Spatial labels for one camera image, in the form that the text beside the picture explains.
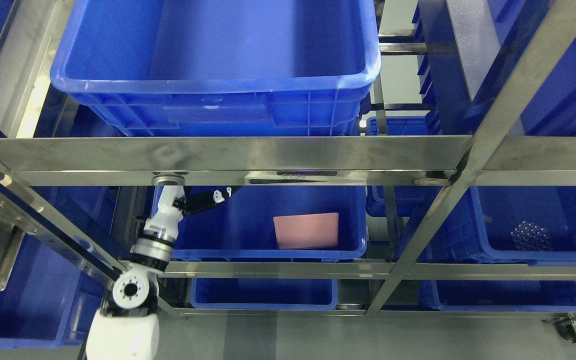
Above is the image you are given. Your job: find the steel shelf rack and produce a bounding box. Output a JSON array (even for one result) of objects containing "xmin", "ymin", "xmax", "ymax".
[{"xmin": 0, "ymin": 0, "xmax": 576, "ymax": 316}]

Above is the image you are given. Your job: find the pink plastic storage box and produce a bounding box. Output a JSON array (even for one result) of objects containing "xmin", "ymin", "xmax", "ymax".
[{"xmin": 273, "ymin": 212, "xmax": 339, "ymax": 249}]

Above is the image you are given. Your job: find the blue bottom right bin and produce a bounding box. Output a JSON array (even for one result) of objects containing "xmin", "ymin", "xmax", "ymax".
[{"xmin": 418, "ymin": 280, "xmax": 576, "ymax": 313}]

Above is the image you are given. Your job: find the blue middle shelf bin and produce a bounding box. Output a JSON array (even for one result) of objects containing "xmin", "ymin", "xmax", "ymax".
[{"xmin": 172, "ymin": 186, "xmax": 367, "ymax": 262}]

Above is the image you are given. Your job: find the large blue top bin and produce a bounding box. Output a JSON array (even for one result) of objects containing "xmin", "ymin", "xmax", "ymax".
[{"xmin": 50, "ymin": 0, "xmax": 381, "ymax": 137}]

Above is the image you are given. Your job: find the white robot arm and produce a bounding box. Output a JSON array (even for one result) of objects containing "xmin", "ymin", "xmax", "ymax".
[{"xmin": 84, "ymin": 186, "xmax": 239, "ymax": 360}]

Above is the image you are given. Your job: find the blue right shelf bin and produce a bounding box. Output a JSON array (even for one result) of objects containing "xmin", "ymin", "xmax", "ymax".
[{"xmin": 423, "ymin": 186, "xmax": 576, "ymax": 266}]

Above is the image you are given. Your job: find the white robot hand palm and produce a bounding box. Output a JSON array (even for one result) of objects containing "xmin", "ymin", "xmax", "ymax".
[{"xmin": 142, "ymin": 186, "xmax": 185, "ymax": 240}]

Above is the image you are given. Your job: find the black and white thumb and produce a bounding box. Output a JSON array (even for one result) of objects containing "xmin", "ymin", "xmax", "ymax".
[{"xmin": 183, "ymin": 186, "xmax": 234, "ymax": 215}]

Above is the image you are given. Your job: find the blue shelf bin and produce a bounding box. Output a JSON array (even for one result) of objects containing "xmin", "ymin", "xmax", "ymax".
[
  {"xmin": 423, "ymin": 186, "xmax": 576, "ymax": 266},
  {"xmin": 189, "ymin": 278, "xmax": 338, "ymax": 312},
  {"xmin": 172, "ymin": 186, "xmax": 367, "ymax": 262}
]

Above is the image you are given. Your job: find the blue bottom shelf bin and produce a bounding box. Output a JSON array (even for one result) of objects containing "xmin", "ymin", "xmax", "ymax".
[{"xmin": 189, "ymin": 278, "xmax": 338, "ymax": 312}]

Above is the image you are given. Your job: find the blue left lower bin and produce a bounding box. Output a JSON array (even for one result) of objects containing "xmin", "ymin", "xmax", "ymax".
[{"xmin": 0, "ymin": 185, "xmax": 119, "ymax": 350}]

